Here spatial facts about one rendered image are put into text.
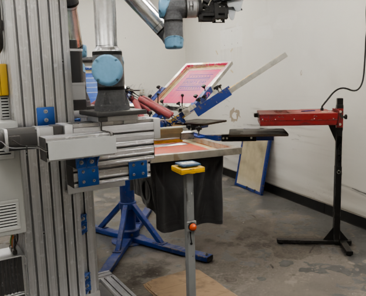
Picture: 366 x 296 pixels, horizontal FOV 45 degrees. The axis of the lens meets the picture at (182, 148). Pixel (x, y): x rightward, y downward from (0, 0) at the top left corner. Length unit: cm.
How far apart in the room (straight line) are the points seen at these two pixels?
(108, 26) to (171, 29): 24
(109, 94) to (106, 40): 24
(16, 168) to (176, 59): 574
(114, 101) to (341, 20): 297
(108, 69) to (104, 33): 14
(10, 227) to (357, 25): 334
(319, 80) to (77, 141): 330
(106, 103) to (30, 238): 67
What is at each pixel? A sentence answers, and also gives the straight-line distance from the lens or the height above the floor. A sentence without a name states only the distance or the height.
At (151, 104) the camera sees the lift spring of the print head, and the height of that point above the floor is 119.
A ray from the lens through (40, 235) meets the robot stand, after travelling 205.
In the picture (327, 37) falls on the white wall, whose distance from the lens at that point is 455.
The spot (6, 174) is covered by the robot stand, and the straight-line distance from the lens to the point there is 191.
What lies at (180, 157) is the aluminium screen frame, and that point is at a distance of 235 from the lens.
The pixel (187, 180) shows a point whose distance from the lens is 218.
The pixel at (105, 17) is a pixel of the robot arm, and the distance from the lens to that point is 176.
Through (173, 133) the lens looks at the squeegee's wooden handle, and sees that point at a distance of 296.
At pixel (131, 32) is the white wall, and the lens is 721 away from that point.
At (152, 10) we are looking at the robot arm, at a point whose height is 166.
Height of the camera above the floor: 137
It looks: 9 degrees down
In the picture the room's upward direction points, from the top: 2 degrees counter-clockwise
